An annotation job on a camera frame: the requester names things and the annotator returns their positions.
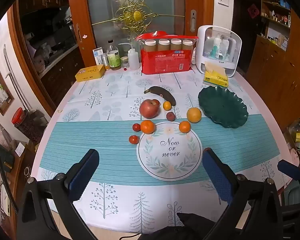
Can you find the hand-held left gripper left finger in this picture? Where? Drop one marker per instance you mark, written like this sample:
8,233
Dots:
81,180

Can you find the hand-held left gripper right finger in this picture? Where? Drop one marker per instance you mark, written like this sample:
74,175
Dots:
218,180

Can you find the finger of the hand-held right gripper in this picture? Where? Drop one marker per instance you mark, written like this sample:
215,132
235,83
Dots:
288,169

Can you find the orange mandarin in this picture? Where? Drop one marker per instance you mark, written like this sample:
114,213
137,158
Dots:
147,126
184,127

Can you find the large yellow orange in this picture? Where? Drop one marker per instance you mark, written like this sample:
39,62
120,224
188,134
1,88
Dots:
194,115

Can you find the dark green scalloped plate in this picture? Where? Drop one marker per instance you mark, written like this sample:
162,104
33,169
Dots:
222,107

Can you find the small red tomato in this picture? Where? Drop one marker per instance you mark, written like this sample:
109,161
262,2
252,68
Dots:
133,139
136,127

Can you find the dark red plum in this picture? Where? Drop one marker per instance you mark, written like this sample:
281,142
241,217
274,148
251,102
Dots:
170,116

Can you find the person's dark clothing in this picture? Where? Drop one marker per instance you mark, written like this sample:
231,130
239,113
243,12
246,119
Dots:
190,227

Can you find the red lid jar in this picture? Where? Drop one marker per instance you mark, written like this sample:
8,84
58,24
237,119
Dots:
18,116

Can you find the wooden cabinet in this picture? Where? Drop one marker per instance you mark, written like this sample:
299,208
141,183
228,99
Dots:
277,80

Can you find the small orange kumquat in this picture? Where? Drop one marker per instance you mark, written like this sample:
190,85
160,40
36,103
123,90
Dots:
167,105

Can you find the red apple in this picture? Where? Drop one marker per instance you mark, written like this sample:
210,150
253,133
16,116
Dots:
148,109

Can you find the yellow tissue pack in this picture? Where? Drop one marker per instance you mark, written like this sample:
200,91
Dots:
215,80

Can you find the blackened banana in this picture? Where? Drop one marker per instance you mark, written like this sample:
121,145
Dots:
165,93

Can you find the yellow tin box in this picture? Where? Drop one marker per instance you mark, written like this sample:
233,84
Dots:
88,73

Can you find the small metal can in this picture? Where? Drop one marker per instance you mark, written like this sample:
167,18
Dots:
105,61

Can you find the small glass jar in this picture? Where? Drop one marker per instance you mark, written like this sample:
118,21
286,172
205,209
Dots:
124,63

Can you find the white and blue carton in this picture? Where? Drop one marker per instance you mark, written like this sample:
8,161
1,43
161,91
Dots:
98,56

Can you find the white clear-lid storage box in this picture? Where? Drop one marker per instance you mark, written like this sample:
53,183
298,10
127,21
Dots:
202,55

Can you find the glass bottle green label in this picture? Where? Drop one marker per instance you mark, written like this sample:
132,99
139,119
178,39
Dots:
113,57

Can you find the red paper cup package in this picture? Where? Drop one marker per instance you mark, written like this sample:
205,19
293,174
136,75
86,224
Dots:
165,62

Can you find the clear blue liquid bottle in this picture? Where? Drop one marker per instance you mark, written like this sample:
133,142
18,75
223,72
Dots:
214,50

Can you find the white squeeze bottle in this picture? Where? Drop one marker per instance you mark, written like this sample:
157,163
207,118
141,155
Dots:
133,60

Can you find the white plastic bottle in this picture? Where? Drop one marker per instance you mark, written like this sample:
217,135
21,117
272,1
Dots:
225,46

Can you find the red paper decoration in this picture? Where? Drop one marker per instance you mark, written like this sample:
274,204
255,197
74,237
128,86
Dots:
253,10

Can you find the gold door ornament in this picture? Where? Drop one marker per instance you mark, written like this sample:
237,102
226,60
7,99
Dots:
136,15

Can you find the wooden frosted glass door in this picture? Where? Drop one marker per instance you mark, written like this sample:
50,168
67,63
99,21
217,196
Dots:
102,5

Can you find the wooden wall shelf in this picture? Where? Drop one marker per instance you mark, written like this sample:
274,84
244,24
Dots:
275,22

